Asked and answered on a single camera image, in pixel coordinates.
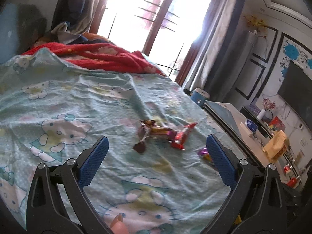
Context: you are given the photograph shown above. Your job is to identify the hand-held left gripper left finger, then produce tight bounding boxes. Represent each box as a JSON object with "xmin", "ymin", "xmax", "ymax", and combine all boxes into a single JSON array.
[{"xmin": 26, "ymin": 136, "xmax": 115, "ymax": 234}]

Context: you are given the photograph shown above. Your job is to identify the brown gold candy wrapper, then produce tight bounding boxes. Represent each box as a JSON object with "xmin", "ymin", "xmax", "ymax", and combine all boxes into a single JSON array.
[{"xmin": 149, "ymin": 125, "xmax": 178, "ymax": 142}]

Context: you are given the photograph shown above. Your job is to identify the red snack wrapper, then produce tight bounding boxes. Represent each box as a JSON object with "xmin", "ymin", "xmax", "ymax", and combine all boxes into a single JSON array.
[{"xmin": 170, "ymin": 122, "xmax": 198, "ymax": 151}]

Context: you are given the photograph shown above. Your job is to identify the white standing air conditioner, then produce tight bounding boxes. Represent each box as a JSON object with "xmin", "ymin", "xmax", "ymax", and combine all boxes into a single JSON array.
[{"xmin": 240, "ymin": 29, "xmax": 259, "ymax": 88}]

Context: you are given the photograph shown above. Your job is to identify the blue round stool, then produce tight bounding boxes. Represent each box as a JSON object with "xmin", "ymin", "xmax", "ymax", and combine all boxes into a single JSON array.
[{"xmin": 190, "ymin": 88, "xmax": 211, "ymax": 108}]

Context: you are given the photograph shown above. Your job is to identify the low coffee table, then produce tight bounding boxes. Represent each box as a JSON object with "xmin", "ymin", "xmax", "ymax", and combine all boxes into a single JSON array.
[{"xmin": 203, "ymin": 100, "xmax": 300, "ymax": 183}]

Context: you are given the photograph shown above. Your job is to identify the dark blue and beige curtain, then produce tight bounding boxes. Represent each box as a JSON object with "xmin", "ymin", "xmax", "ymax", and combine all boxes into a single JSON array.
[{"xmin": 51, "ymin": 0, "xmax": 113, "ymax": 45}]

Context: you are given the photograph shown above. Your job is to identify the person's left hand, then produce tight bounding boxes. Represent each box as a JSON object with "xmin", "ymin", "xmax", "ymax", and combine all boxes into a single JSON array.
[{"xmin": 110, "ymin": 213, "xmax": 129, "ymax": 234}]

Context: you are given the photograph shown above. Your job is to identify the red box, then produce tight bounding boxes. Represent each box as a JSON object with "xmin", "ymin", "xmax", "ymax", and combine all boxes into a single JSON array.
[{"xmin": 268, "ymin": 116, "xmax": 285, "ymax": 133}]

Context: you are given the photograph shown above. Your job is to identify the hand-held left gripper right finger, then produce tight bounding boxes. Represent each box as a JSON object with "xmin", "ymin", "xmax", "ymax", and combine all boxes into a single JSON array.
[{"xmin": 206, "ymin": 134, "xmax": 287, "ymax": 234}]

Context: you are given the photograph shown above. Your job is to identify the white vase with pink flowers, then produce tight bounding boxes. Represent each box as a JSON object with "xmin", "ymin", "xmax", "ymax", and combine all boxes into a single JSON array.
[{"xmin": 257, "ymin": 97, "xmax": 277, "ymax": 120}]

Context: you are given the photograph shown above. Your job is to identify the small blue box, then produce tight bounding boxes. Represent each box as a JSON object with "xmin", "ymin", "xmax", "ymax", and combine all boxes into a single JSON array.
[{"xmin": 245, "ymin": 119, "xmax": 258, "ymax": 133}]

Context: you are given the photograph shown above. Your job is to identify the yellow paper bag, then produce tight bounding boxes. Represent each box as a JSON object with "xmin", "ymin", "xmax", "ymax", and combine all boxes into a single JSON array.
[{"xmin": 263, "ymin": 130, "xmax": 290, "ymax": 162}]

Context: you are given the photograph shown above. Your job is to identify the yellow artificial flowers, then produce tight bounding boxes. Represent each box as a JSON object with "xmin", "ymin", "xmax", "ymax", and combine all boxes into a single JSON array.
[{"xmin": 244, "ymin": 15, "xmax": 269, "ymax": 33}]

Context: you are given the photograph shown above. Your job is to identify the black television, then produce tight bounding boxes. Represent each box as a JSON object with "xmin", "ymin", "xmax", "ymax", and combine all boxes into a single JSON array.
[{"xmin": 278, "ymin": 61, "xmax": 312, "ymax": 137}]

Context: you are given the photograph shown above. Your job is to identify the grey patterned curtain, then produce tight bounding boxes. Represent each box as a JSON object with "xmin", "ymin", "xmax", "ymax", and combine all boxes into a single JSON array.
[{"xmin": 202, "ymin": 0, "xmax": 251, "ymax": 100}]

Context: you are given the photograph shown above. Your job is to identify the dark television cabinet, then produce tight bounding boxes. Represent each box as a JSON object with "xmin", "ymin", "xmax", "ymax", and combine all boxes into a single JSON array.
[{"xmin": 240, "ymin": 105, "xmax": 312, "ymax": 176}]

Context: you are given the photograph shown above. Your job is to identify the brown snack wrapper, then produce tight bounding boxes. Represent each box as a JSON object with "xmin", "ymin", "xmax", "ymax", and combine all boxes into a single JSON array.
[{"xmin": 133, "ymin": 119, "xmax": 156, "ymax": 154}]

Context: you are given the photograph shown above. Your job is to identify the shiny purple candy wrapper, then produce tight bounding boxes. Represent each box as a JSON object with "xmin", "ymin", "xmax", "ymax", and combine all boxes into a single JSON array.
[{"xmin": 197, "ymin": 146, "xmax": 215, "ymax": 164}]

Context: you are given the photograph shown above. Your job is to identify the light blue cartoon printed blanket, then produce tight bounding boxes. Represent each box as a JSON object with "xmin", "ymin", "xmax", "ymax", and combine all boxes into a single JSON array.
[{"xmin": 0, "ymin": 47, "xmax": 246, "ymax": 234}]

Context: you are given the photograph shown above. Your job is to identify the wooden framed window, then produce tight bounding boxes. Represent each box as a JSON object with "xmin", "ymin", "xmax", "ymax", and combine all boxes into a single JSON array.
[{"xmin": 97, "ymin": 0, "xmax": 220, "ymax": 86}]

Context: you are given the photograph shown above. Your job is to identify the red floral blanket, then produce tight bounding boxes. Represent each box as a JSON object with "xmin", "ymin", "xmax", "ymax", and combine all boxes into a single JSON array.
[{"xmin": 21, "ymin": 41, "xmax": 168, "ymax": 76}]

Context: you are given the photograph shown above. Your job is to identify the blue printed pillow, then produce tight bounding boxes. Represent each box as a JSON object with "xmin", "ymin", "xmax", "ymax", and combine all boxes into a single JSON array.
[{"xmin": 0, "ymin": 4, "xmax": 48, "ymax": 65}]

